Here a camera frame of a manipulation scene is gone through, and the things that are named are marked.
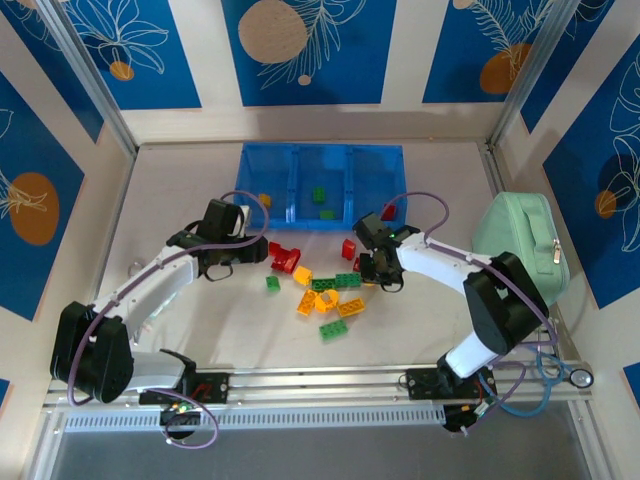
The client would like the large red lego brick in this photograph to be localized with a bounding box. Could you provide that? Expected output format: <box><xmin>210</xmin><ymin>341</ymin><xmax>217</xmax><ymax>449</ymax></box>
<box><xmin>270</xmin><ymin>248</ymin><xmax>303</xmax><ymax>275</ymax></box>

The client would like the yellow long lego brick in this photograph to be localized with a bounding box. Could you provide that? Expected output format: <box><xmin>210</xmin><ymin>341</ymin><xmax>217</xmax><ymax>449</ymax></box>
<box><xmin>295</xmin><ymin>288</ymin><xmax>320</xmax><ymax>317</ymax></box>
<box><xmin>336</xmin><ymin>297</ymin><xmax>367</xmax><ymax>319</ymax></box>

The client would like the yellow arch lego piece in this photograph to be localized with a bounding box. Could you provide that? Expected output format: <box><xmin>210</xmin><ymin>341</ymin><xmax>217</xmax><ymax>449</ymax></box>
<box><xmin>314</xmin><ymin>289</ymin><xmax>341</xmax><ymax>314</ymax></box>

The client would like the blue three-compartment bin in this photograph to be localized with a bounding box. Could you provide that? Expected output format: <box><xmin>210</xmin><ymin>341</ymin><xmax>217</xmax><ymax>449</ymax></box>
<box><xmin>234</xmin><ymin>143</ymin><xmax>410</xmax><ymax>232</ymax></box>

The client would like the mint green zipper pouch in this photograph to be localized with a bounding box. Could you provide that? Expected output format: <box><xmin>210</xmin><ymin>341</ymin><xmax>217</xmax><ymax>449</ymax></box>
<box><xmin>471</xmin><ymin>192</ymin><xmax>572</xmax><ymax>307</ymax></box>

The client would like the black electronics module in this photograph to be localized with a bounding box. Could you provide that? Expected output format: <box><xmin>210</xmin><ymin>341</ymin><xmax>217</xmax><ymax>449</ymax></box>
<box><xmin>442</xmin><ymin>402</ymin><xmax>496</xmax><ymax>436</ymax></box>
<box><xmin>159</xmin><ymin>403</ymin><xmax>202</xmax><ymax>432</ymax></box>

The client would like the blue tube stethoscope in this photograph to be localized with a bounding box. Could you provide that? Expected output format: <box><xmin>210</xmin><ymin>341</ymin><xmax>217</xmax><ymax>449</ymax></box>
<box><xmin>499</xmin><ymin>344</ymin><xmax>596</xmax><ymax>419</ymax></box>

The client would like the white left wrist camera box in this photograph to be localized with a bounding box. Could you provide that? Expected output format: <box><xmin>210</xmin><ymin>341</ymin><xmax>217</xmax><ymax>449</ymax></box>
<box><xmin>234</xmin><ymin>203</ymin><xmax>254</xmax><ymax>239</ymax></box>

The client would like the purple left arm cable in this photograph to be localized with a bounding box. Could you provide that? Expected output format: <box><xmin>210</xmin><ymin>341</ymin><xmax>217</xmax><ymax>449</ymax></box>
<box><xmin>67</xmin><ymin>189</ymin><xmax>271</xmax><ymax>449</ymax></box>

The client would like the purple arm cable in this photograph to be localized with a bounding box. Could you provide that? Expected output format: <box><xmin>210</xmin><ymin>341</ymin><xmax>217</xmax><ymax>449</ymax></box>
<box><xmin>67</xmin><ymin>189</ymin><xmax>271</xmax><ymax>449</ymax></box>
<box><xmin>382</xmin><ymin>191</ymin><xmax>559</xmax><ymax>436</ymax></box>

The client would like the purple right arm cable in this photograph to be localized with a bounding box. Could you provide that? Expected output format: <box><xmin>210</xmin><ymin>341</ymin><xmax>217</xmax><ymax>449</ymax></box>
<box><xmin>382</xmin><ymin>191</ymin><xmax>559</xmax><ymax>436</ymax></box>

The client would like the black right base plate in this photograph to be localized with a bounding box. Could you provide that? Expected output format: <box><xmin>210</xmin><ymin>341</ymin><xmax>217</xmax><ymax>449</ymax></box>
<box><xmin>405</xmin><ymin>367</ymin><xmax>499</xmax><ymax>401</ymax></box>

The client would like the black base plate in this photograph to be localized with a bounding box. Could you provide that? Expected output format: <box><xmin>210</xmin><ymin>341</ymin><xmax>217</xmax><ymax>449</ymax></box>
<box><xmin>405</xmin><ymin>367</ymin><xmax>499</xmax><ymax>401</ymax></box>
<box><xmin>138</xmin><ymin>372</ymin><xmax>230</xmax><ymax>406</ymax></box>

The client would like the aluminium mounting rail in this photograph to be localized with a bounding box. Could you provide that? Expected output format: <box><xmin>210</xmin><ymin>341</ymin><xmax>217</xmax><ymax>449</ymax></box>
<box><xmin>42</xmin><ymin>357</ymin><xmax>596</xmax><ymax>410</ymax></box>

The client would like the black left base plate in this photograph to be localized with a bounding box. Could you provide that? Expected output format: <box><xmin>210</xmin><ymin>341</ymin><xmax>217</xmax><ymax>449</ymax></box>
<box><xmin>138</xmin><ymin>372</ymin><xmax>230</xmax><ymax>406</ymax></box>

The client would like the white slotted cable duct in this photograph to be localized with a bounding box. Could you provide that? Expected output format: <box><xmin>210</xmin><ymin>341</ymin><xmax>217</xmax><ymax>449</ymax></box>
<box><xmin>62</xmin><ymin>404</ymin><xmax>447</xmax><ymax>434</ymax></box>

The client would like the aluminium frame post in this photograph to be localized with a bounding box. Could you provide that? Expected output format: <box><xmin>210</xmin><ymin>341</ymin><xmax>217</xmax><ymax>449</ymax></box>
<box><xmin>37</xmin><ymin>0</ymin><xmax>139</xmax><ymax>157</ymax></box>
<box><xmin>487</xmin><ymin>0</ymin><xmax>584</xmax><ymax>149</ymax></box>

